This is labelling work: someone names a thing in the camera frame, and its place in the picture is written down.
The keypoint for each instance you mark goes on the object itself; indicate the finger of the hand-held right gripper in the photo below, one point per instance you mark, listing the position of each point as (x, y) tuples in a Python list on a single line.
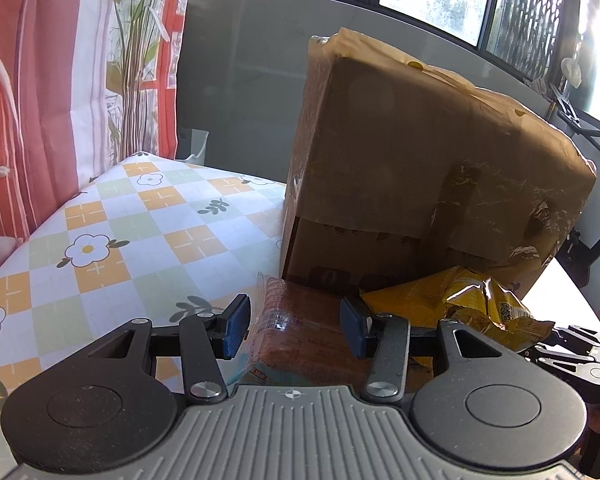
[(570, 364), (590, 336)]

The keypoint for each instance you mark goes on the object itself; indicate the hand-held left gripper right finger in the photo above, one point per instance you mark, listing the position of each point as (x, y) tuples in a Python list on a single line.
[(352, 326)]

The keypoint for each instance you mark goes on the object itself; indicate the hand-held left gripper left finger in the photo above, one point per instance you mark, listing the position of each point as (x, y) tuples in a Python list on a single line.
[(237, 324)]

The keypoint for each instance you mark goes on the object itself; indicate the red-brown snack packet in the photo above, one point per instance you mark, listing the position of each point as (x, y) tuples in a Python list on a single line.
[(305, 330)]

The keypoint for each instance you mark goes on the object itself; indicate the brown cardboard box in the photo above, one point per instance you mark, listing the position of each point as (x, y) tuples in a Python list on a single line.
[(360, 260)]

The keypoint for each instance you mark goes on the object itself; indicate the yellow snack packet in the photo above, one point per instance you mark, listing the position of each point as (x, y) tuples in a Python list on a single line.
[(430, 302)]

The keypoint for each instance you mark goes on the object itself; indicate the floral checked tablecloth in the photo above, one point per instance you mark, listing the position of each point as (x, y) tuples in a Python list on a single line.
[(140, 240)]

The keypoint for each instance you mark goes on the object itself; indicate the white plastic container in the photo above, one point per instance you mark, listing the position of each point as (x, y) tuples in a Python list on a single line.
[(195, 147)]

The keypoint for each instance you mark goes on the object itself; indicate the black exercise bike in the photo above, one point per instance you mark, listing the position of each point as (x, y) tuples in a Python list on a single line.
[(592, 135)]

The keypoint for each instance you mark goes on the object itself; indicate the white hanging object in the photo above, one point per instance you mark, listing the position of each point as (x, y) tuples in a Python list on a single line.
[(572, 71)]

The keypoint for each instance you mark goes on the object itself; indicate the printed pink backdrop curtain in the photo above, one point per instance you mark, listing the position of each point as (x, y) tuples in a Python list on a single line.
[(45, 85)]

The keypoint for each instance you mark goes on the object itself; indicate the brown lattice window screen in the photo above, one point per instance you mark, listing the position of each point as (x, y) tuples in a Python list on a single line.
[(525, 15)]

